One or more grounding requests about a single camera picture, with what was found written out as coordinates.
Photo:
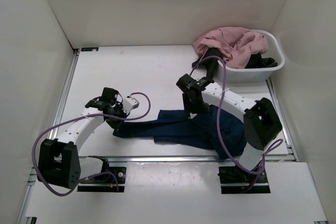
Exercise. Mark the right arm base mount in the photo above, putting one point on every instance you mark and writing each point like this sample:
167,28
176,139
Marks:
235,181

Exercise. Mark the white plastic basket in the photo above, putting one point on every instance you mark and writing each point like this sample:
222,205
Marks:
258,74

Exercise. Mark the black garment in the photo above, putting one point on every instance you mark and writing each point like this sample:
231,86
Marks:
256,62

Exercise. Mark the pink garment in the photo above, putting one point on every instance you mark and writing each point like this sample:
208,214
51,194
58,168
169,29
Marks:
235,44

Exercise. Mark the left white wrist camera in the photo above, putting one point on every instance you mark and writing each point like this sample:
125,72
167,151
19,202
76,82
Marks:
129,104

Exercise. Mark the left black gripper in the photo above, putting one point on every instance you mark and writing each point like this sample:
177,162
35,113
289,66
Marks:
115,125

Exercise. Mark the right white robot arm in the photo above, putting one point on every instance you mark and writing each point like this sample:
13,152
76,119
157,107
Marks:
261,122

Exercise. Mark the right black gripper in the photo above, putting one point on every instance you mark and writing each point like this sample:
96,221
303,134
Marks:
188,109

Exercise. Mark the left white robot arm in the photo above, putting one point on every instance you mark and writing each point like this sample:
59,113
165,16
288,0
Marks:
59,163

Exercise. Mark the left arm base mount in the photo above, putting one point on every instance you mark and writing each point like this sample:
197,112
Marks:
99,176

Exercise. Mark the small blue label sticker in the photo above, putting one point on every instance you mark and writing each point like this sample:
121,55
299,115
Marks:
89,49

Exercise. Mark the aluminium rail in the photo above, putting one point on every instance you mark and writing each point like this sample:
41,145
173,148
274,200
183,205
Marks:
119,159

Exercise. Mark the dark blue denim trousers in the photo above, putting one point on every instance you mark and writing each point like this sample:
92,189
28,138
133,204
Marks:
174,127

